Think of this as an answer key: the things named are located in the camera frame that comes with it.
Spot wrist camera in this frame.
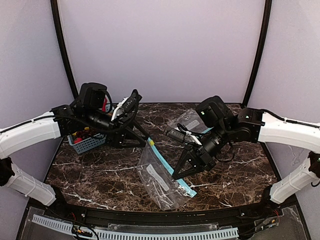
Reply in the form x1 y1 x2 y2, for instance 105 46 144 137
111 89 142 122
164 126 193 144

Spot black front table rail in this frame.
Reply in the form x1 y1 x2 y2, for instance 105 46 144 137
46 203 279 227

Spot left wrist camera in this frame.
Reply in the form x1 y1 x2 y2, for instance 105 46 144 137
111 89 142 122

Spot left black corner post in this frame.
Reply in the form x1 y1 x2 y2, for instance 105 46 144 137
50 0 79 99

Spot black corner post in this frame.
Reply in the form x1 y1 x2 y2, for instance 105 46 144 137
50 0 79 99
241 0 273 108

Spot grey slotted cable duct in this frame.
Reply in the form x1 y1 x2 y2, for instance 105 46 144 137
31 214 239 240

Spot dark red toy food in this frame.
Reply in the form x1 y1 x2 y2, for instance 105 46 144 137
71 127 98 144

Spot blue perforated plastic basket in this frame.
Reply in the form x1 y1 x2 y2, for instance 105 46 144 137
67 129 107 155

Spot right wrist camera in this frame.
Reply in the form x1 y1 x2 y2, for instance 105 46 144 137
164 126 193 144

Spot red toy chili pepper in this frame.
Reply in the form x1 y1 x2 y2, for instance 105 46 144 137
101 97 109 113

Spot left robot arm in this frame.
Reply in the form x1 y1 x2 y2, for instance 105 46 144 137
0 82 149 207

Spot right black corner post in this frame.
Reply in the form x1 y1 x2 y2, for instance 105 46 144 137
241 0 273 108

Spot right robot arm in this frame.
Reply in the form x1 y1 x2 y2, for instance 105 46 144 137
172 95 320 207

